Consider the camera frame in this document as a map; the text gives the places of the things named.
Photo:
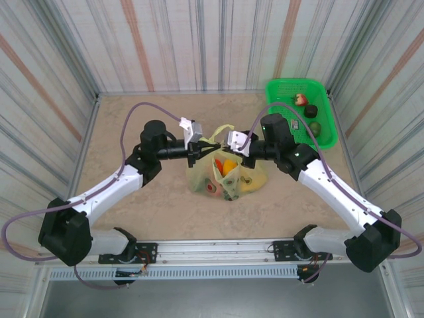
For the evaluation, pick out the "fake orange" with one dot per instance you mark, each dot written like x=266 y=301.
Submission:
x=229 y=167

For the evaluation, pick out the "green plastic basket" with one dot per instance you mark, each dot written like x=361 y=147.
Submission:
x=281 y=92

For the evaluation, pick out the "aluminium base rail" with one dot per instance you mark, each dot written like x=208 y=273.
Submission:
x=215 y=251

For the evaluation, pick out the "yellow printed plastic bag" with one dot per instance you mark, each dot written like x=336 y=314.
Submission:
x=202 y=179

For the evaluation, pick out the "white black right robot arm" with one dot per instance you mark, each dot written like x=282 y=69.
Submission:
x=331 y=192

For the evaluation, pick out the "yellow fake lemon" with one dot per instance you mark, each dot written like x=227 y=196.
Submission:
x=253 y=185

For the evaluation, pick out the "green fake avocado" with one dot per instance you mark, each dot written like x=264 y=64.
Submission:
x=315 y=129

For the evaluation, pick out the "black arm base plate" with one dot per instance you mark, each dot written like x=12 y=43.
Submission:
x=149 y=251
x=281 y=250

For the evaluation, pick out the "small label sticker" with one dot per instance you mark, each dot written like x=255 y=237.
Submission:
x=293 y=124

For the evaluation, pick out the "red white fake strawberry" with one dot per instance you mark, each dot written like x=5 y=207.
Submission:
x=300 y=99

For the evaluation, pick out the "small controller board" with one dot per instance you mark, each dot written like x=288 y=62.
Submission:
x=130 y=273
x=306 y=270

